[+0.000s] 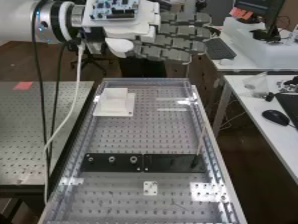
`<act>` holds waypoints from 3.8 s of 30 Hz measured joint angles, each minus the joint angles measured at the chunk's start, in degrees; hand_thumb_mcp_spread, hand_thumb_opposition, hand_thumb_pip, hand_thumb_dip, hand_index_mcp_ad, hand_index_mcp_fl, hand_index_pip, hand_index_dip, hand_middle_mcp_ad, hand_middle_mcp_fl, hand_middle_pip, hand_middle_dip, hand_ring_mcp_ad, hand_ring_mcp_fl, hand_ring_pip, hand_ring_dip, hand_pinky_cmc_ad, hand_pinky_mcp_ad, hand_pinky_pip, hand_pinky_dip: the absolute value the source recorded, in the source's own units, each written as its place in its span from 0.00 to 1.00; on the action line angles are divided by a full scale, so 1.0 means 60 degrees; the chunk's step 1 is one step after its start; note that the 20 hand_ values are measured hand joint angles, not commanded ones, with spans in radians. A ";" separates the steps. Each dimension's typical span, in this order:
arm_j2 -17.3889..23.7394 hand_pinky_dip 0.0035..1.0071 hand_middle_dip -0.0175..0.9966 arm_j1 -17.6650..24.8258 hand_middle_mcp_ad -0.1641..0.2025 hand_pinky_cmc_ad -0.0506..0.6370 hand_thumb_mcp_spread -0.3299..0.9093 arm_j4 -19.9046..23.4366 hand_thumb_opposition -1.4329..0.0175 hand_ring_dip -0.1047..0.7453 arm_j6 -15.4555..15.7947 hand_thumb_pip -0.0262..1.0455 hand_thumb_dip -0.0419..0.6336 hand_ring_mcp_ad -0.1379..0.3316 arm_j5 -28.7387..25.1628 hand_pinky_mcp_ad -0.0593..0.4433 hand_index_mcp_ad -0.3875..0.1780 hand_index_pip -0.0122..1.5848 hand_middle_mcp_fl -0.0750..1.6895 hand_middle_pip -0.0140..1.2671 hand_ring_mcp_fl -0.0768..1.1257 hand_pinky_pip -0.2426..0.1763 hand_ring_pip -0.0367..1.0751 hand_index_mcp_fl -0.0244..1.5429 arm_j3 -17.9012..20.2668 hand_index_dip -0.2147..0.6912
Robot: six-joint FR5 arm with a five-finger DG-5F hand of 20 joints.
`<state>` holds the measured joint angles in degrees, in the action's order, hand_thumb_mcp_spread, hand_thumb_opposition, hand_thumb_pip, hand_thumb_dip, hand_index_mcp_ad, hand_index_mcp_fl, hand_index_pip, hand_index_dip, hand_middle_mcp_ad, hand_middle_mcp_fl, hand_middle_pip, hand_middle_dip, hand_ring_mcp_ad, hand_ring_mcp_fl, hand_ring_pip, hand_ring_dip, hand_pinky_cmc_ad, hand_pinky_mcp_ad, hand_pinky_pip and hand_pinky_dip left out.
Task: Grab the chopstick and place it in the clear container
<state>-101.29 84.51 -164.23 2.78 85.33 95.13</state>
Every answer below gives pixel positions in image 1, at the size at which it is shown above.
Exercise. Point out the clear box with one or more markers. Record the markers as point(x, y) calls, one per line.
point(134, 81)

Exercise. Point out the black plate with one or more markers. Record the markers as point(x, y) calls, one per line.
point(174, 164)

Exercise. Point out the white desk with monitor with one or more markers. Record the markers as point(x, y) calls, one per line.
point(248, 63)

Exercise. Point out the small white square plate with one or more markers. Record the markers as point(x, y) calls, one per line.
point(151, 188)

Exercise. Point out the clear plastic bag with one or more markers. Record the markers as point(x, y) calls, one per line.
point(257, 85)

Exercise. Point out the orange paper note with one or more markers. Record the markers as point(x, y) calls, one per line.
point(241, 13)

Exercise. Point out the red tape patch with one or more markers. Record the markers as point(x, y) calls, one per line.
point(23, 86)

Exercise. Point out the black keyboard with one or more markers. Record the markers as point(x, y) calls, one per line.
point(220, 49)

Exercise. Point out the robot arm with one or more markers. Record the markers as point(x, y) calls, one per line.
point(18, 16)

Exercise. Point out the black mouse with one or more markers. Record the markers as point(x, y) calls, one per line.
point(276, 117)

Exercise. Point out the small white box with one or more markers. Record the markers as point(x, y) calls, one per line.
point(114, 100)

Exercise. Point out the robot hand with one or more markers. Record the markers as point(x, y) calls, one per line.
point(128, 28)

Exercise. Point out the black monitor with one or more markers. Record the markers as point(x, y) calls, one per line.
point(261, 8)

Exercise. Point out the white desk with plastic bag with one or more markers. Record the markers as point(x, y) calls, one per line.
point(267, 136)

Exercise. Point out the black office chair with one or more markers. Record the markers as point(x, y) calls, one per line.
point(91, 60)

